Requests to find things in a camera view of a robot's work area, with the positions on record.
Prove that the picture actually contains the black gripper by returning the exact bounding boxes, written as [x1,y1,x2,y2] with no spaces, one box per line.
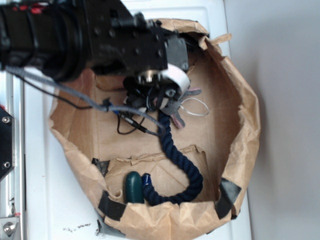
[84,0,190,101]

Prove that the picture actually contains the gray plush animal toy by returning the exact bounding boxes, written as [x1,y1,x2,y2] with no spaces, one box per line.
[160,87,210,129]

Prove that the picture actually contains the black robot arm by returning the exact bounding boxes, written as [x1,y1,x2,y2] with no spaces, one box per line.
[0,0,190,100]

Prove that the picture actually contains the brown paper bag bin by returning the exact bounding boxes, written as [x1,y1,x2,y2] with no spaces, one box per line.
[49,19,261,240]

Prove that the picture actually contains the dark green cylinder object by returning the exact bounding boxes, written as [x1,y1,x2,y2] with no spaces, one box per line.
[124,171,145,204]

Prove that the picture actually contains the gray braided cable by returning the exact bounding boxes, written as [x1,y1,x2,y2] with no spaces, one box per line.
[4,65,167,137]

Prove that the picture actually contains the thin black wire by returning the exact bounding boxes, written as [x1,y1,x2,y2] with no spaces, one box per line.
[14,72,151,135]

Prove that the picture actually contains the navy blue twisted rope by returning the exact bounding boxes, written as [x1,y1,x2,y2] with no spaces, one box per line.
[140,111,204,207]

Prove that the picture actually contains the black metal bracket plate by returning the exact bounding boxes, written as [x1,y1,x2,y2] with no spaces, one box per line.
[0,104,15,182]

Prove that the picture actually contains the aluminum frame rail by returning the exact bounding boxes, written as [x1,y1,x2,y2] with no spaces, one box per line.
[0,72,27,240]

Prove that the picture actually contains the silver corner bracket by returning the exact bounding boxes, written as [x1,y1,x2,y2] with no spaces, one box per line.
[0,216,20,240]

